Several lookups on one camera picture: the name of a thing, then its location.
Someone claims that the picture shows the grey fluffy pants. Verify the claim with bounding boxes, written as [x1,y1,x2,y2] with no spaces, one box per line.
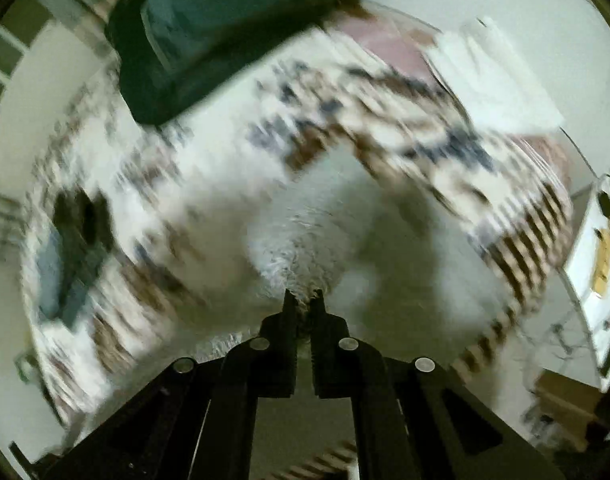
[173,144,511,411]

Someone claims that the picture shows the floral bed sheet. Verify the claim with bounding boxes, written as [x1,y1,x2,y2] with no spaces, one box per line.
[20,16,573,427]

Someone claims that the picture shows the stack of folded grey pants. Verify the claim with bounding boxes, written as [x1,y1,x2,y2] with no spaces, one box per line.
[37,188,114,328]

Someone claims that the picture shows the white bedside table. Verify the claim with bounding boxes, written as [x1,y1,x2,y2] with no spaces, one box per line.
[562,174,610,392]

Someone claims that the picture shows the white cloth on bed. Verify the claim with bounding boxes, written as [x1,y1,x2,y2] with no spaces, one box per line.
[423,18,564,136]

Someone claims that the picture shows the dark green folded blanket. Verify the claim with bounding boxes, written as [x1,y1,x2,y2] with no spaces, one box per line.
[105,0,359,127]

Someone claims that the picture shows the white headboard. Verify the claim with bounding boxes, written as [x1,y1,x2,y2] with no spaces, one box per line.
[370,0,610,186]

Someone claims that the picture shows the window with metal grille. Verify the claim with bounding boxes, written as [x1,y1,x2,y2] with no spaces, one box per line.
[0,0,52,100]

